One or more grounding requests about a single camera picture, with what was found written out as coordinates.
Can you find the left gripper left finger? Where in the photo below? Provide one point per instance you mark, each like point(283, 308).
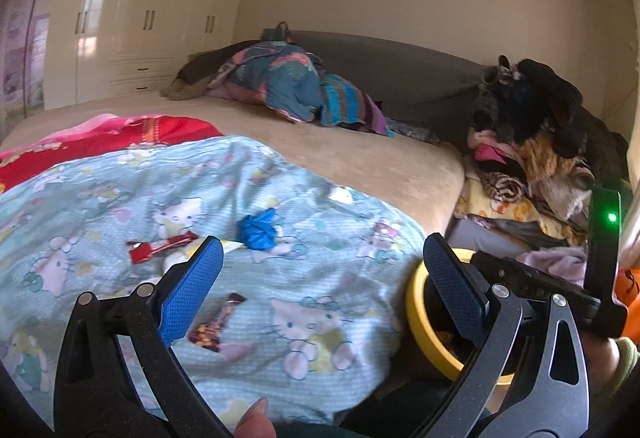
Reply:
point(117, 375)

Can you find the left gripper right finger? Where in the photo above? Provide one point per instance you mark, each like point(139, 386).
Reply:
point(458, 414)

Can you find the red snack stick wrapper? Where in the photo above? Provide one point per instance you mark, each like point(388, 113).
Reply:
point(140, 252)

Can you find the yellow white snack bag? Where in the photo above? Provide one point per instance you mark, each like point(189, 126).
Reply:
point(229, 246)

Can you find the blue glove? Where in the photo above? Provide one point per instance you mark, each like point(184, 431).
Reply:
point(258, 232)

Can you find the green sleeve forearm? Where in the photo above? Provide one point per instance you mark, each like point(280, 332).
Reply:
point(629, 359)

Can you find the yellow rim trash bin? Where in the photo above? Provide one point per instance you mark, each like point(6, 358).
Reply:
point(449, 306)

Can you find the person right hand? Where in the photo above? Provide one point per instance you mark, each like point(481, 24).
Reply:
point(602, 357)

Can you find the person left hand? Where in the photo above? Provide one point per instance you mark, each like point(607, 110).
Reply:
point(255, 422)

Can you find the orange bag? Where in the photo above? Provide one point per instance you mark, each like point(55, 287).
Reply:
point(627, 290)

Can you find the dark candy bar wrapper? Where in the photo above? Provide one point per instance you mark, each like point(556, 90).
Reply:
point(208, 334)

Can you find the beige bed mattress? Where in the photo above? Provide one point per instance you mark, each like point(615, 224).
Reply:
point(422, 180)

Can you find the pile of clothes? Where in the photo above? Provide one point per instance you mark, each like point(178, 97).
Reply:
point(535, 155)

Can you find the Hello Kitty blue blanket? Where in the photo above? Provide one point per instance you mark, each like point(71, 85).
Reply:
point(322, 316)

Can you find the striped colourful cloth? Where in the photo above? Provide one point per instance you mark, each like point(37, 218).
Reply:
point(344, 105)

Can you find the red pink blanket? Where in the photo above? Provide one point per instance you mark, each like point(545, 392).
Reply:
point(99, 135)

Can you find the blue floral quilt bundle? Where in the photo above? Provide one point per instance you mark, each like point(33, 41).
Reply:
point(274, 72)

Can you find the brown dark garment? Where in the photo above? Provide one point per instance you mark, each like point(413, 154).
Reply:
point(192, 80)

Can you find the pink sliding door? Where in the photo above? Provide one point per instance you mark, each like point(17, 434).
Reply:
point(24, 36)

